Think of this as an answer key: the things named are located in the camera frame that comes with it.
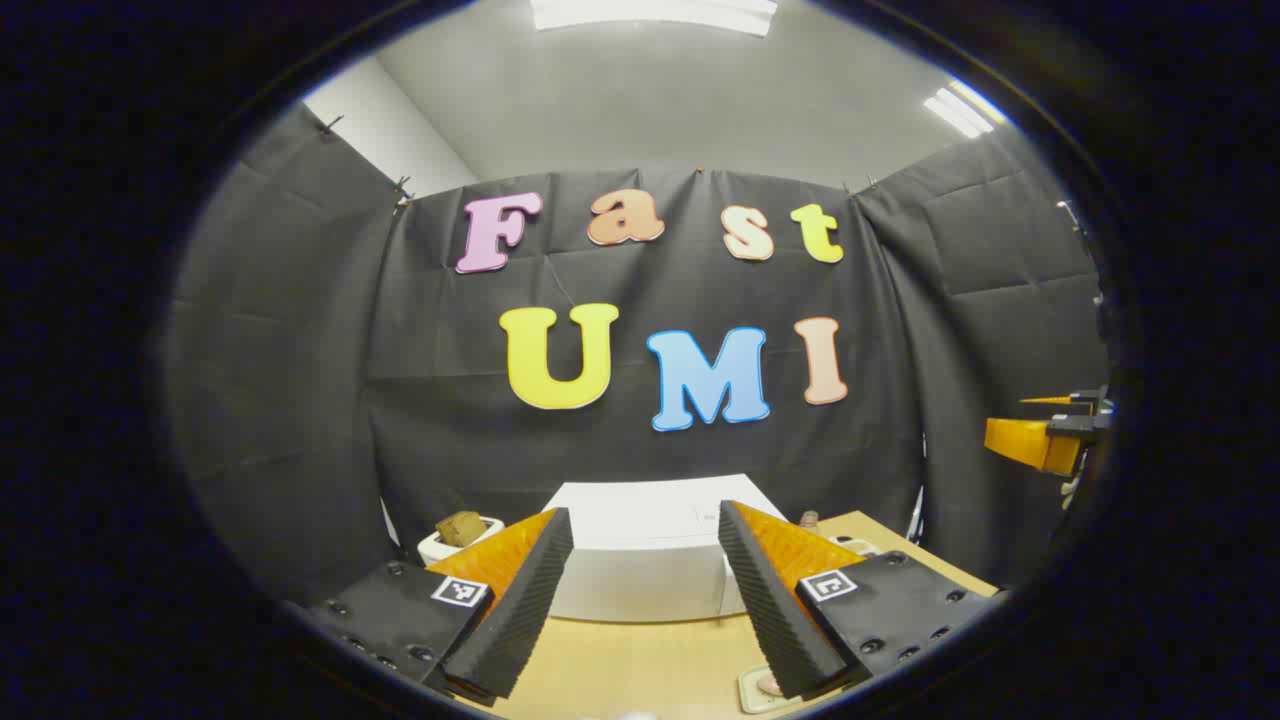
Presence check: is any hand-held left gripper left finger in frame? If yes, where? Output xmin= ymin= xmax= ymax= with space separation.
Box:
xmin=285 ymin=507 xmax=577 ymax=706

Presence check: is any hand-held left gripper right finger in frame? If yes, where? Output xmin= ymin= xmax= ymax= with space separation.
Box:
xmin=718 ymin=500 xmax=1002 ymax=701

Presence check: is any pale green food plate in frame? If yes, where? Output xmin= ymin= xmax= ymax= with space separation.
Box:
xmin=737 ymin=664 xmax=802 ymax=714

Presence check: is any white microwave oven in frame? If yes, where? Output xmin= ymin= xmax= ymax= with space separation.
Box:
xmin=541 ymin=474 xmax=792 ymax=624

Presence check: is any white toaster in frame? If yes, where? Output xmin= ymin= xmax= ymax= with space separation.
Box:
xmin=417 ymin=515 xmax=507 ymax=567

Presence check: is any brown bread slice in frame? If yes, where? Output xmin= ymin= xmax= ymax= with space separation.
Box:
xmin=436 ymin=511 xmax=489 ymax=549

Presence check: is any black backdrop cloth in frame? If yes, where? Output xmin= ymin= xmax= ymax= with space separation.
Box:
xmin=165 ymin=100 xmax=1113 ymax=606

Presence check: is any long ceiling light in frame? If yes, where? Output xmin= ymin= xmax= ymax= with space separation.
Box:
xmin=529 ymin=0 xmax=780 ymax=38
xmin=923 ymin=79 xmax=1008 ymax=140

